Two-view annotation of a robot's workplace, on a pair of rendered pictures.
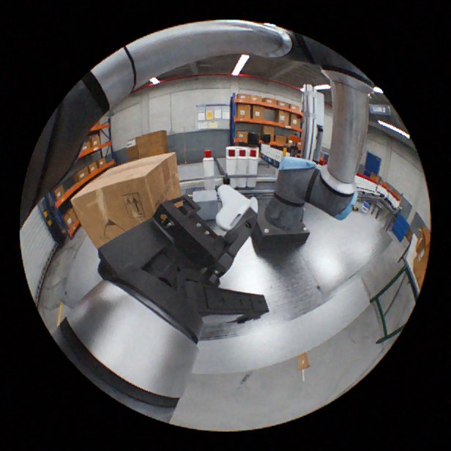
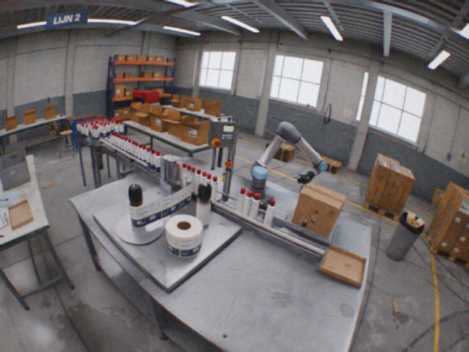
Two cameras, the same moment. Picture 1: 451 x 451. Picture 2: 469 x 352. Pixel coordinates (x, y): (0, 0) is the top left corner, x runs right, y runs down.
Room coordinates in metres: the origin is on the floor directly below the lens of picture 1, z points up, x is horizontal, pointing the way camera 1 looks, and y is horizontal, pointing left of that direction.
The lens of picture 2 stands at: (1.76, 0.65, 1.77)
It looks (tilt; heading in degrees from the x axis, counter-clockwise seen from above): 25 degrees down; 220
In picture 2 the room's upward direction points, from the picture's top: 8 degrees clockwise
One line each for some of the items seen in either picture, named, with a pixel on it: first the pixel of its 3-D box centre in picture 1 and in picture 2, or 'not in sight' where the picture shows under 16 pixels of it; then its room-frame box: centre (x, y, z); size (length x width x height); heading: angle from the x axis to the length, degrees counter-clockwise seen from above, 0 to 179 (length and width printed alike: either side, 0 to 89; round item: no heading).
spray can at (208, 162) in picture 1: (209, 170); (270, 213); (0.66, 0.08, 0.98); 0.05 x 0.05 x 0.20
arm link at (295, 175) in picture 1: (296, 176); (259, 176); (0.40, -0.23, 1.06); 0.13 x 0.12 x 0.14; 45
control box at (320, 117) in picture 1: (312, 109); (221, 133); (0.67, -0.43, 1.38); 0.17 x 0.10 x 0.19; 155
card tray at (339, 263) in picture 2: not in sight; (344, 265); (0.57, 0.67, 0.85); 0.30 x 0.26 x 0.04; 100
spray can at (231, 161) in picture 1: (231, 168); (254, 207); (0.69, -0.03, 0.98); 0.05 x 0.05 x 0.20
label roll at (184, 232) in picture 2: (238, 156); (184, 235); (1.21, -0.11, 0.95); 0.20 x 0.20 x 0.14
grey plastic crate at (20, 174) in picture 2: not in sight; (14, 167); (2.38, -2.03, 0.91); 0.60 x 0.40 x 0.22; 99
